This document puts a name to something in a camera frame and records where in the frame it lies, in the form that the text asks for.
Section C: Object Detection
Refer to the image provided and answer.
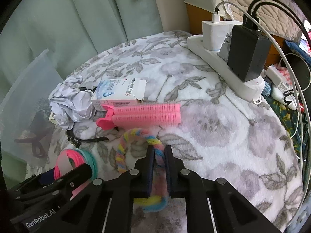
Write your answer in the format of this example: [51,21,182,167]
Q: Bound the quilted beige bedspread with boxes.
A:
[223,0,308,41]

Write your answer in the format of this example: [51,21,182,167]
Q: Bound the white USB charger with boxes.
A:
[202,14,242,51]

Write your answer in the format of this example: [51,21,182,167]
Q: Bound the clear plastic storage bin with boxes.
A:
[1,49,62,167]

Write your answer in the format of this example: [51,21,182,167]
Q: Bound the black power adapter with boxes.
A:
[227,15,271,82]

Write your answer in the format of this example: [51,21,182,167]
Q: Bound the black adapter cables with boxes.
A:
[244,0,311,52]

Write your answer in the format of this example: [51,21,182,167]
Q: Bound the pink hair roller clip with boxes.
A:
[96,104,181,130]

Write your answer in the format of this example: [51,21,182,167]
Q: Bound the white power strip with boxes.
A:
[186,34,266,104]

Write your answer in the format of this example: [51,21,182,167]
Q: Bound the white blue medicine box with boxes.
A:
[91,78,147,110]

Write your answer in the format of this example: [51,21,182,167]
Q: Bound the green curtain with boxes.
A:
[0,0,163,190]

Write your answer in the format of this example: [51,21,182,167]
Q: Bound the white paper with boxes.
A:
[48,75,94,130]

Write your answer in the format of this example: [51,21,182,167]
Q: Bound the pink and teal hair ties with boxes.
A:
[54,149,98,183]

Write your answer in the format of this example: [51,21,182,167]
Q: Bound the floral white blanket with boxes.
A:
[25,30,304,233]

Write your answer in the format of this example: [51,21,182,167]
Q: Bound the white charging cable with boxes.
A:
[214,2,308,199]

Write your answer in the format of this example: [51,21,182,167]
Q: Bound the rainbow braided hair tie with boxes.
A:
[115,128,169,213]

